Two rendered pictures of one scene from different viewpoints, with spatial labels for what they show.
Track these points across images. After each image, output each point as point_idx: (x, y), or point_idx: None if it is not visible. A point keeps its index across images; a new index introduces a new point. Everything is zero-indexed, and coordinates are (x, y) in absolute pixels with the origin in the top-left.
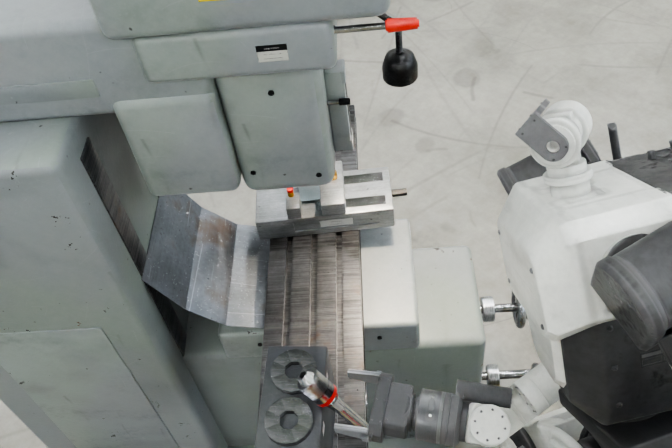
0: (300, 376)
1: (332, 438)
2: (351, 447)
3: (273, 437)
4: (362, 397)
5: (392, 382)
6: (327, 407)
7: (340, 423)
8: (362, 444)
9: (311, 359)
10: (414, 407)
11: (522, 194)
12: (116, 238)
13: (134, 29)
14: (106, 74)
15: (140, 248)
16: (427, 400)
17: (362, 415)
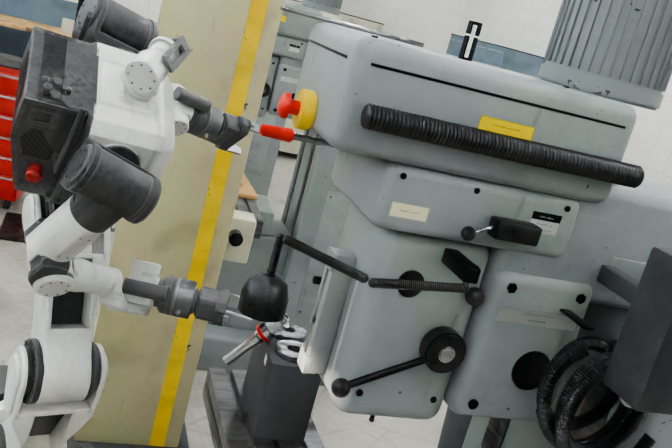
0: (287, 316)
1: (248, 401)
2: (230, 405)
3: (295, 324)
4: (226, 430)
5: (216, 302)
6: (259, 365)
7: (242, 425)
8: (221, 405)
9: (282, 351)
10: (198, 289)
11: (164, 118)
12: None
13: None
14: None
15: (496, 441)
16: (190, 282)
17: (224, 420)
